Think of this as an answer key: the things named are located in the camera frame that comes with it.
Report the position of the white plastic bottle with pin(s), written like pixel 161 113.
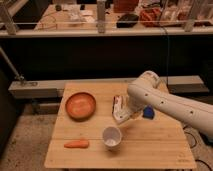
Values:
pixel 122 116

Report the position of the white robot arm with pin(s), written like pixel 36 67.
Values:
pixel 197 114

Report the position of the orange ceramic bowl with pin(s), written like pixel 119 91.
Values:
pixel 80 106

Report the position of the blue sponge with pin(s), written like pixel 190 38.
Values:
pixel 148 112

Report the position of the white paper cup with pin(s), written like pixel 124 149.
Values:
pixel 111 137

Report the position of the orange carrot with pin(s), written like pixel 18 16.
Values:
pixel 77 144

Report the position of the black bag on bench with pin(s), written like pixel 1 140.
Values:
pixel 127 21

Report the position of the orange box on bench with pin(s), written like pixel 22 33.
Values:
pixel 149 17

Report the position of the diagonal metal rod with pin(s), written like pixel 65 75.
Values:
pixel 18 76

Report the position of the metal frame post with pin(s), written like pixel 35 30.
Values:
pixel 101 16

